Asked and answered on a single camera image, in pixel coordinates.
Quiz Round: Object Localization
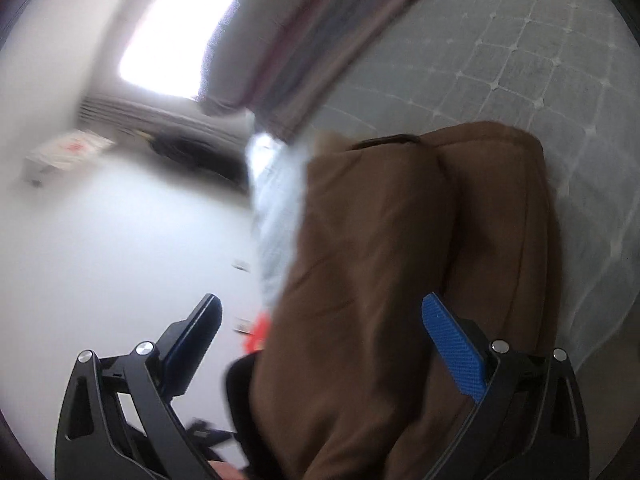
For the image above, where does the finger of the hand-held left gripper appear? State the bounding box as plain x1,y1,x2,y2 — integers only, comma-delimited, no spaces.
187,419,237,456

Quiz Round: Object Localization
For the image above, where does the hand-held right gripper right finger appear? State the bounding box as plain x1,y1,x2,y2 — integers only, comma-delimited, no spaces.
421,292,591,480

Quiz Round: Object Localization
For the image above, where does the grey quilted bed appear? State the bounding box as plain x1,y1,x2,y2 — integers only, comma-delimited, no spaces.
247,0,640,466

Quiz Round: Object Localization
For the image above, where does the brown coat with cream collar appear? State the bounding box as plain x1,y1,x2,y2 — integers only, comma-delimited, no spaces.
250,120,563,480

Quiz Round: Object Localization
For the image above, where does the stack of folded blankets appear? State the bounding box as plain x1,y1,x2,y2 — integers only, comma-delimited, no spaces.
257,0,456,141

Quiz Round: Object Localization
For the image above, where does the bright window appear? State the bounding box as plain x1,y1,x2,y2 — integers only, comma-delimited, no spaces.
119,0,238,96

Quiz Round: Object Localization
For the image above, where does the grey-blue folded quilt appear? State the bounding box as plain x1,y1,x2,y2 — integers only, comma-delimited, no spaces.
260,0,431,121

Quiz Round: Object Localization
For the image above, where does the grey ribbed window rail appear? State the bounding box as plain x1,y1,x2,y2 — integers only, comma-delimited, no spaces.
77,97,253,146

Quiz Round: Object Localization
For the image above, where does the mauve folded quilt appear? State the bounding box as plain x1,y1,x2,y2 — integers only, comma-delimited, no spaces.
240,0,401,111

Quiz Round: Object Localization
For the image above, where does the red object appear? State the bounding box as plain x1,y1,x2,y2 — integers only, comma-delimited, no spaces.
244,312,268,353

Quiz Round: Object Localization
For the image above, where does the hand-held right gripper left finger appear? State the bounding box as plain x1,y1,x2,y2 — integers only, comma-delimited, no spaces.
54,294,223,480

